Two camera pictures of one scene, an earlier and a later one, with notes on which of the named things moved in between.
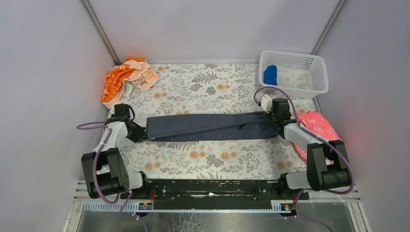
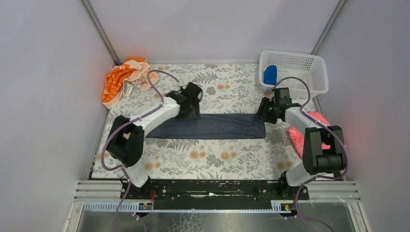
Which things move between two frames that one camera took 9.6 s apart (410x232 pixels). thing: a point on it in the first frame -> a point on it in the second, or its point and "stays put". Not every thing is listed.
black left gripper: x=139 y=133 -> x=188 y=111
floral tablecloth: x=196 y=88 stays put
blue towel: x=270 y=75 stays put
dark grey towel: x=238 y=125 stays put
